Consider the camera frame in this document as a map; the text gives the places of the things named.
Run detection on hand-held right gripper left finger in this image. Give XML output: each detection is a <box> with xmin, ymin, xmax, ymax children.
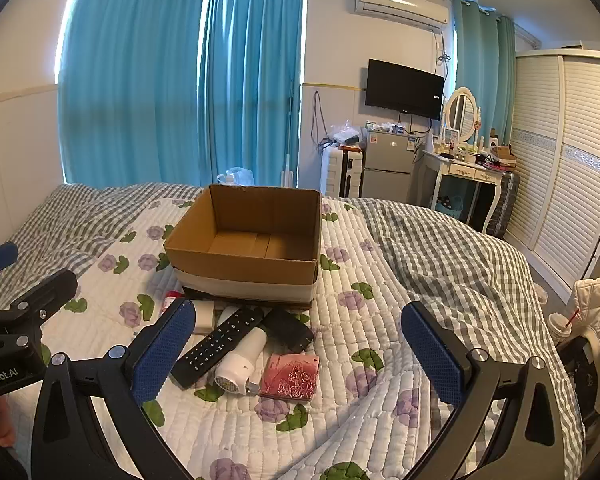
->
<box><xmin>30</xmin><ymin>299</ymin><xmax>197</xmax><ymax>480</ymax></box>

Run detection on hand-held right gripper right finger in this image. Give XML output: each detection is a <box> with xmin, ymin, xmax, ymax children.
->
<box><xmin>401</xmin><ymin>301</ymin><xmax>568</xmax><ymax>480</ymax></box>

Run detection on white bottle with red label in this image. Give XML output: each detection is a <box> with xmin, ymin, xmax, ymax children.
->
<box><xmin>161</xmin><ymin>290</ymin><xmax>186</xmax><ymax>318</ymax></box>

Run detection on black remote control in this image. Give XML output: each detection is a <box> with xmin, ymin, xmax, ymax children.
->
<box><xmin>172</xmin><ymin>306</ymin><xmax>265</xmax><ymax>390</ymax></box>

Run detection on white charger adapter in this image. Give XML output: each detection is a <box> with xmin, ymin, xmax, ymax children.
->
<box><xmin>192</xmin><ymin>300</ymin><xmax>226</xmax><ymax>335</ymax></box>

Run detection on white handheld lint shaver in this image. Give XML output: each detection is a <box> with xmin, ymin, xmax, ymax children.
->
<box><xmin>215</xmin><ymin>327</ymin><xmax>268</xmax><ymax>395</ymax></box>

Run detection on cardboard box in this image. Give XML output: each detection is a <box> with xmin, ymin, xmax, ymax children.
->
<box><xmin>162</xmin><ymin>184</ymin><xmax>323</xmax><ymax>311</ymax></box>

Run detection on black case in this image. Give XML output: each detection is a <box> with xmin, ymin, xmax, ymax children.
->
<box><xmin>262</xmin><ymin>308</ymin><xmax>315</xmax><ymax>354</ymax></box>

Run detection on pink floral wallet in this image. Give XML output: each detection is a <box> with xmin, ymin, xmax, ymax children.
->
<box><xmin>258</xmin><ymin>353</ymin><xmax>320</xmax><ymax>402</ymax></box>

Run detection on floral quilt with gingham border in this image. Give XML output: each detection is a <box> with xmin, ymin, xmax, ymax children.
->
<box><xmin>0</xmin><ymin>182</ymin><xmax>587</xmax><ymax>480</ymax></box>

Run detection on plastic cup with straw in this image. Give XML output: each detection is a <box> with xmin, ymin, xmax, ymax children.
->
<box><xmin>546</xmin><ymin>310</ymin><xmax>579</xmax><ymax>344</ymax></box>

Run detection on blue plastic basket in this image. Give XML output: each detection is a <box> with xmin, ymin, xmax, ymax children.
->
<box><xmin>437</xmin><ymin>195</ymin><xmax>464</xmax><ymax>219</ymax></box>

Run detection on black bag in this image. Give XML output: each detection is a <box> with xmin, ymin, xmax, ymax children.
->
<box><xmin>555</xmin><ymin>332</ymin><xmax>600</xmax><ymax>446</ymax></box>

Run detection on grey hard suitcase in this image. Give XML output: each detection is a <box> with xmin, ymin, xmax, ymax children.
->
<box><xmin>490</xmin><ymin>170</ymin><xmax>522</xmax><ymax>239</ymax></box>

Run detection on white padded jacket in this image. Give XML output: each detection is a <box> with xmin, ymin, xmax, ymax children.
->
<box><xmin>572</xmin><ymin>275</ymin><xmax>600</xmax><ymax>356</ymax></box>

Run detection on white dressing table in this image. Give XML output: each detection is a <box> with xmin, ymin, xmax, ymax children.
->
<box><xmin>422</xmin><ymin>150</ymin><xmax>506</xmax><ymax>233</ymax></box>

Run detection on clear plastic bag by window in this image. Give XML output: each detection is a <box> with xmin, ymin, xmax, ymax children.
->
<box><xmin>216</xmin><ymin>166</ymin><xmax>255</xmax><ymax>187</ymax></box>

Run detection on silver small fridge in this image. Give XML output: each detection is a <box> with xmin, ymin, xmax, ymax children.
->
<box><xmin>361</xmin><ymin>127</ymin><xmax>421</xmax><ymax>206</ymax></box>

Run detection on white ribbed suitcase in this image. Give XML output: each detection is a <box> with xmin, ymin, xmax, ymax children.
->
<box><xmin>321</xmin><ymin>145</ymin><xmax>366</xmax><ymax>198</ymax></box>

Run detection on brown box on dressing table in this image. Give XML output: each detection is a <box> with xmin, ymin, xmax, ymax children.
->
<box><xmin>490</xmin><ymin>145</ymin><xmax>519</xmax><ymax>169</ymax></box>

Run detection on wide teal curtain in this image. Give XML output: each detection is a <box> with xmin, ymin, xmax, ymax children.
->
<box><xmin>57</xmin><ymin>0</ymin><xmax>207</xmax><ymax>187</ymax></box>

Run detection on white louvred wardrobe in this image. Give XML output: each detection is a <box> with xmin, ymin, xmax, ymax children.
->
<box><xmin>502</xmin><ymin>49</ymin><xmax>600</xmax><ymax>286</ymax></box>

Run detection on clear plastic bag on suitcase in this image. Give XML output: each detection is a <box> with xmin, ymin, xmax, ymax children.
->
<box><xmin>330</xmin><ymin>120</ymin><xmax>366</xmax><ymax>148</ymax></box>

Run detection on white oval vanity mirror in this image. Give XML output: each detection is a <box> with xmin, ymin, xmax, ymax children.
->
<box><xmin>444</xmin><ymin>86</ymin><xmax>481</xmax><ymax>143</ymax></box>

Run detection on narrow teal curtain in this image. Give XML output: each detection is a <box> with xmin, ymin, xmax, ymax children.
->
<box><xmin>199</xmin><ymin>0</ymin><xmax>307</xmax><ymax>190</ymax></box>

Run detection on teal curtain beside wardrobe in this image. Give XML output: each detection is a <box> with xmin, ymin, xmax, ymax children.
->
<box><xmin>452</xmin><ymin>0</ymin><xmax>517</xmax><ymax>147</ymax></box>

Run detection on hanging wall cables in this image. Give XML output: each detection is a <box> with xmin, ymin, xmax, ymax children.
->
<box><xmin>310</xmin><ymin>90</ymin><xmax>332</xmax><ymax>157</ymax></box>

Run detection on black wall television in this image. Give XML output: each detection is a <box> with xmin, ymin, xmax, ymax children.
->
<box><xmin>365</xmin><ymin>58</ymin><xmax>445</xmax><ymax>122</ymax></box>

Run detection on white wall air conditioner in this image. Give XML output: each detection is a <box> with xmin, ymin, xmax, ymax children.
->
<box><xmin>355</xmin><ymin>0</ymin><xmax>451</xmax><ymax>31</ymax></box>

